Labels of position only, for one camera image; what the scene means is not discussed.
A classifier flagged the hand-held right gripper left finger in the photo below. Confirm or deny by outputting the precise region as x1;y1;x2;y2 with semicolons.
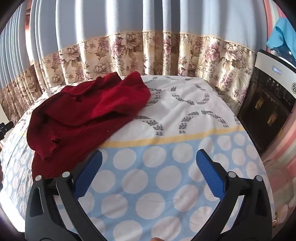
25;150;107;241

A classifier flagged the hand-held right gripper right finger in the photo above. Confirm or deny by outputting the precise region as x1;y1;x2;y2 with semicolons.
190;149;273;241

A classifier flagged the red knitted sweater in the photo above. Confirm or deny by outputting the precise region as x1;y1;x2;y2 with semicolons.
26;71;151;179

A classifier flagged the polka dot bed sheet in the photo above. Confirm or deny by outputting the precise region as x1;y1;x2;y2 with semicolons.
0;75;275;241

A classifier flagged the white and black water dispenser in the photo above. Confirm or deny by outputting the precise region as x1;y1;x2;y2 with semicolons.
237;49;296;154

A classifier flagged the blue floral curtain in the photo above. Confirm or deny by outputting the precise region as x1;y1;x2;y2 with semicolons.
0;0;258;116

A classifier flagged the blue cloth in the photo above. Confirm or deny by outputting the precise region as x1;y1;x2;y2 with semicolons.
266;17;296;52

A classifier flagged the black tripod mount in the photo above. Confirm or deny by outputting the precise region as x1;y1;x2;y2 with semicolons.
0;123;14;142

